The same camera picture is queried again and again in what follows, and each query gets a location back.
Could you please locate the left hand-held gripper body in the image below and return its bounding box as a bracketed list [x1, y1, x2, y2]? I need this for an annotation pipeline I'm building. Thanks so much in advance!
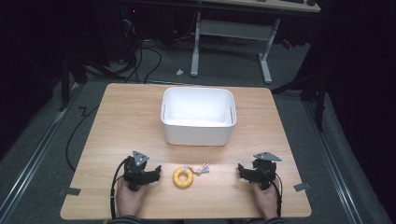
[122, 150, 159, 191]

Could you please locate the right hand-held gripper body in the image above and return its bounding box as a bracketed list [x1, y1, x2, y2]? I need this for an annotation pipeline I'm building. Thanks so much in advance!
[244, 151, 283, 191]

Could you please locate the person's left hand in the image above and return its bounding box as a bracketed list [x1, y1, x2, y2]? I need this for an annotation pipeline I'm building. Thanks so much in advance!
[115, 178, 148, 217]

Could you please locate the person's right hand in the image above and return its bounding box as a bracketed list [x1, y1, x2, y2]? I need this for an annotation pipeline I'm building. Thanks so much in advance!
[252, 177, 281, 220]

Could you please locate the grey tape strip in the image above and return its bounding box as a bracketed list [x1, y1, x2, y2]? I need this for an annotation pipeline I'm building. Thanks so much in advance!
[58, 187, 82, 197]
[292, 182, 312, 192]

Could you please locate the white plastic bin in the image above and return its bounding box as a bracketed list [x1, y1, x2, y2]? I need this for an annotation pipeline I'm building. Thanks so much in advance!
[160, 86, 238, 147]

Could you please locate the black metal stand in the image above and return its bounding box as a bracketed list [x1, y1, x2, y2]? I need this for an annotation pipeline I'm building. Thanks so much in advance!
[270, 73, 330, 133]
[57, 50, 90, 113]

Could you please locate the white-legged desk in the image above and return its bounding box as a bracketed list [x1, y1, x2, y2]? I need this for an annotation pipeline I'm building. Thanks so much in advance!
[190, 0, 322, 85]

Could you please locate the yellow ring rope toy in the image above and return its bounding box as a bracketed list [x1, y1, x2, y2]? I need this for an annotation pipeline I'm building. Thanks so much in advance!
[172, 162, 211, 189]

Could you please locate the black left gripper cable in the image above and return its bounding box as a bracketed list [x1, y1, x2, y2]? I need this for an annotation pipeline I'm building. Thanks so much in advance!
[108, 158, 129, 220]

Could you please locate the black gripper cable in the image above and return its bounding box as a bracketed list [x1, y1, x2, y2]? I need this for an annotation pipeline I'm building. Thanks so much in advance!
[264, 169, 284, 218]
[108, 158, 129, 220]

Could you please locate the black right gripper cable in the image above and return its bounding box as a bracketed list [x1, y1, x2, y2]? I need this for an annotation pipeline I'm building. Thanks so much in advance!
[264, 169, 284, 218]

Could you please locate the metal floor rail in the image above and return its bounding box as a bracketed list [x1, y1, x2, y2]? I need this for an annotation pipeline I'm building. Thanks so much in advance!
[302, 99, 365, 224]
[0, 82, 82, 224]

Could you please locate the black floor cable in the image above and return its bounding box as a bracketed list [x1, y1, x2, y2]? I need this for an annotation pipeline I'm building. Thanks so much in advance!
[64, 105, 100, 173]

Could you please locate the bundle of black cables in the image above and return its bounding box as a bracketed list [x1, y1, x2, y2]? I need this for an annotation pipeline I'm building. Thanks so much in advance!
[120, 12, 163, 85]

